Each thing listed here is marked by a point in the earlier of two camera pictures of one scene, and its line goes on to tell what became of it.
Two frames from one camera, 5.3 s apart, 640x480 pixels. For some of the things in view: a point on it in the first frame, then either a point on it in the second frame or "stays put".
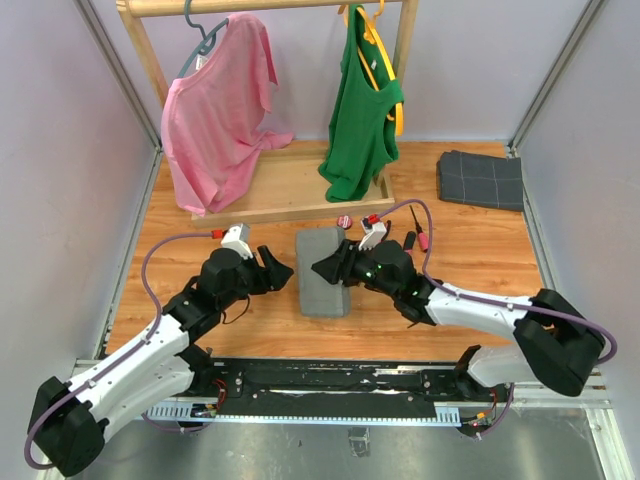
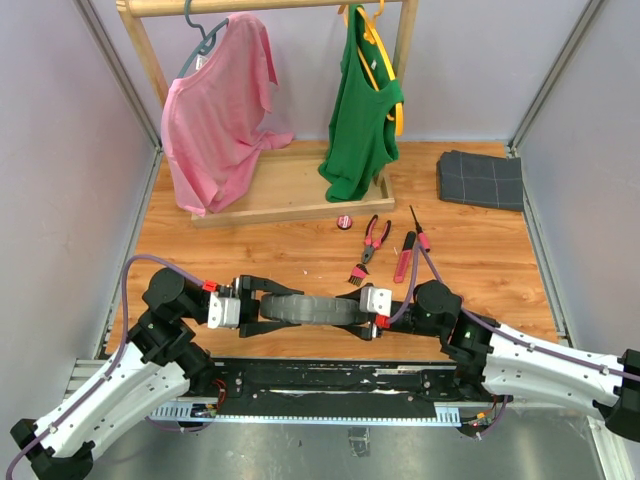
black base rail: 340,391 stays put
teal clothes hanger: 208,42 stays put
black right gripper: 341,263 -> 365,331
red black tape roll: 344,221 stays put
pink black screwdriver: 422,237 stays put
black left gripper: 273,276 -> 247,288
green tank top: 363,126 stays put
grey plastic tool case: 318,296 -> 312,310
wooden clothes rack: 282,183 stays put
